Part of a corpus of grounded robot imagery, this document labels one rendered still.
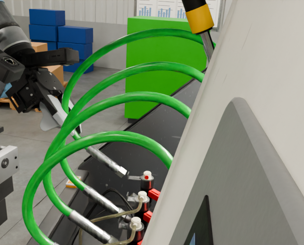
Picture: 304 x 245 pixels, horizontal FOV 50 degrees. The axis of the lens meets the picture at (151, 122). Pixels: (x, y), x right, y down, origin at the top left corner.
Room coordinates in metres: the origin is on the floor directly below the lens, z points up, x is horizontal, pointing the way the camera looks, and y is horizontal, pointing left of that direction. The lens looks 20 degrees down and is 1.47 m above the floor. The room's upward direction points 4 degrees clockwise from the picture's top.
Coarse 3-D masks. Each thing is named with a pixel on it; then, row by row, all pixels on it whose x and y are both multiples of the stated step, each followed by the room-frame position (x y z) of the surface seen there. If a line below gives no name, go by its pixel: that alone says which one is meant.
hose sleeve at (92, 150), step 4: (88, 148) 0.61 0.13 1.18; (92, 148) 0.61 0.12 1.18; (96, 148) 0.62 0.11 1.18; (88, 152) 0.61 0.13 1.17; (92, 152) 0.60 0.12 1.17; (96, 152) 0.61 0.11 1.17; (100, 152) 0.61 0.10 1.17; (92, 156) 0.61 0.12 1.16; (96, 156) 0.60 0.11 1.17; (100, 156) 0.60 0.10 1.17; (104, 156) 0.61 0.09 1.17; (100, 160) 0.60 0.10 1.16; (104, 160) 0.60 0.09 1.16; (108, 160) 0.60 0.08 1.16; (112, 160) 0.61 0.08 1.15; (104, 164) 0.60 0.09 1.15; (108, 164) 0.60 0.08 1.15; (112, 164) 0.60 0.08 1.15; (116, 164) 0.61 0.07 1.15; (112, 168) 0.60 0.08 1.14; (116, 168) 0.60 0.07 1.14; (116, 172) 0.60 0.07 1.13
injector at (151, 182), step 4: (152, 176) 0.61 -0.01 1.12; (144, 180) 0.59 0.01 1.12; (148, 180) 0.59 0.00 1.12; (152, 180) 0.60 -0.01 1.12; (140, 184) 0.60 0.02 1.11; (144, 184) 0.59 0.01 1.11; (148, 184) 0.59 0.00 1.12; (152, 184) 0.60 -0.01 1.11; (140, 188) 0.60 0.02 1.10; (144, 188) 0.59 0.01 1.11; (148, 188) 0.59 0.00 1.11; (152, 188) 0.60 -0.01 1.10; (132, 196) 0.60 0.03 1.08; (148, 196) 0.59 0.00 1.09
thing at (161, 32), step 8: (136, 32) 0.60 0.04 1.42; (144, 32) 0.60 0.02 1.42; (152, 32) 0.60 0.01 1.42; (160, 32) 0.60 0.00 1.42; (168, 32) 0.59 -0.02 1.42; (176, 32) 0.59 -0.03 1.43; (184, 32) 0.59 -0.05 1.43; (120, 40) 0.60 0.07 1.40; (128, 40) 0.60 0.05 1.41; (192, 40) 0.60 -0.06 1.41; (200, 40) 0.59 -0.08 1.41; (104, 48) 0.61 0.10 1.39; (112, 48) 0.60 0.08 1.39; (96, 56) 0.61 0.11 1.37; (88, 64) 0.61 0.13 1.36; (80, 72) 0.61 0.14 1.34; (72, 80) 0.61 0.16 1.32; (72, 88) 0.62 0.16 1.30; (64, 96) 0.61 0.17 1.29; (64, 104) 0.61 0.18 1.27; (72, 136) 0.61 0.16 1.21; (80, 136) 0.62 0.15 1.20
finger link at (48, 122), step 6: (48, 96) 0.60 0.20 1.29; (54, 102) 0.60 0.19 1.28; (42, 108) 0.61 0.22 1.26; (60, 108) 0.60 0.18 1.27; (48, 114) 0.60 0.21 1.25; (54, 114) 0.59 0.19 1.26; (60, 114) 0.59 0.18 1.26; (66, 114) 0.60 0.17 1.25; (42, 120) 0.60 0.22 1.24; (48, 120) 0.60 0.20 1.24; (54, 120) 0.59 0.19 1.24; (60, 120) 0.59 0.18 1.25; (42, 126) 0.60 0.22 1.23; (48, 126) 0.60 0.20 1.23; (54, 126) 0.59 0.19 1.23; (72, 132) 0.59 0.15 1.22
